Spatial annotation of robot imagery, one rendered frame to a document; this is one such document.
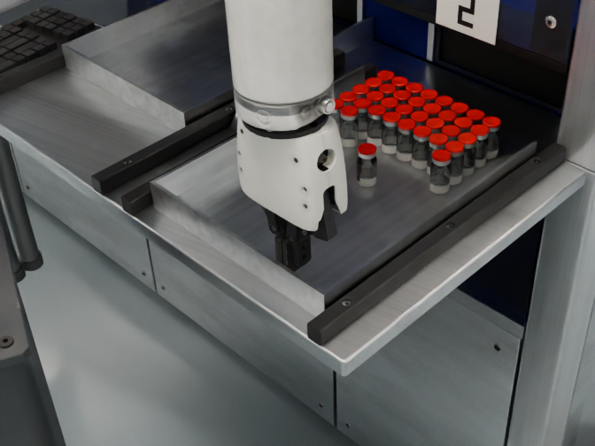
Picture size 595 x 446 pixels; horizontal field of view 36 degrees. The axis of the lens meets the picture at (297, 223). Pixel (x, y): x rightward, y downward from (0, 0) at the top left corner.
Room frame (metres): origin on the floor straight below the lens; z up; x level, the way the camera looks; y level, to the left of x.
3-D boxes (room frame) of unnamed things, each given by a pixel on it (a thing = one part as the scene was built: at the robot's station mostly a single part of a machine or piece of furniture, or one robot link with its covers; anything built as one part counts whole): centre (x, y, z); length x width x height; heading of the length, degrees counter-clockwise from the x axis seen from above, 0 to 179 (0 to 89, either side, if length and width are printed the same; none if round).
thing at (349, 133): (0.92, -0.07, 0.90); 0.02 x 0.02 x 0.05
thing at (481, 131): (0.92, -0.15, 0.90); 0.18 x 0.02 x 0.05; 43
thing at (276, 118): (0.68, 0.00, 1.09); 0.09 x 0.08 x 0.03; 43
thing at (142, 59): (1.16, 0.09, 0.90); 0.34 x 0.26 x 0.04; 133
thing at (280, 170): (0.68, 0.01, 1.03); 0.10 x 0.08 x 0.11; 43
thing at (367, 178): (0.84, -0.08, 0.90); 0.02 x 0.02 x 0.04
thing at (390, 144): (0.89, -0.12, 0.90); 0.18 x 0.02 x 0.05; 43
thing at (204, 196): (0.83, -0.06, 0.90); 0.34 x 0.26 x 0.04; 133
